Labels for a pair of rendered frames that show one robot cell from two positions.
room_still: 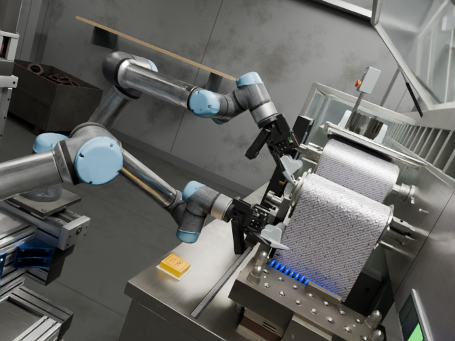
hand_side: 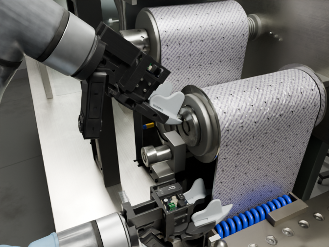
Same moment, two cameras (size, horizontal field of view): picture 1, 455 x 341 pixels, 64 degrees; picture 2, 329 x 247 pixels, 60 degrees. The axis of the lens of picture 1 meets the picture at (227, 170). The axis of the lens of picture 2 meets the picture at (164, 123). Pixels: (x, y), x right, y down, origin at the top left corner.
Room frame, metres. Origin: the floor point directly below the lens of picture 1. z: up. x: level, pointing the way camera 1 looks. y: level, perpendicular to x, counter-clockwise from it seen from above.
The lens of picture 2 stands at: (0.78, 0.10, 1.53)
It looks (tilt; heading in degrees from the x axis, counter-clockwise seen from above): 32 degrees down; 319
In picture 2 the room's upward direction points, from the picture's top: straight up
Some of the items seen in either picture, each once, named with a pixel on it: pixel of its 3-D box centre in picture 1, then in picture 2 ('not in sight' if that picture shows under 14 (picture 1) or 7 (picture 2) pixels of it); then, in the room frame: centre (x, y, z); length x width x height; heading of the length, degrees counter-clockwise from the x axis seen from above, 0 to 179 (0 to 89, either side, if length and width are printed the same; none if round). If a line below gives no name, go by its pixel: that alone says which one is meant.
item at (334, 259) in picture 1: (319, 255); (259, 179); (0.99, -0.34, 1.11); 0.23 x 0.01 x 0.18; 75
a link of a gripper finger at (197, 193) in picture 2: (279, 231); (199, 190); (1.05, -0.22, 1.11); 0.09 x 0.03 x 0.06; 84
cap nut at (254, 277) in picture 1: (256, 273); not in sight; (0.87, -0.17, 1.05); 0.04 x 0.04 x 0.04
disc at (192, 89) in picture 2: (300, 190); (196, 124); (1.08, -0.23, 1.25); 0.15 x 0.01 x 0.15; 165
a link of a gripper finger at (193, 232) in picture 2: (258, 236); (191, 225); (1.01, -0.16, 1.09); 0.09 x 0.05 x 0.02; 66
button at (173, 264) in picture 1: (175, 265); not in sight; (0.99, 0.04, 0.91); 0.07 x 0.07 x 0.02; 75
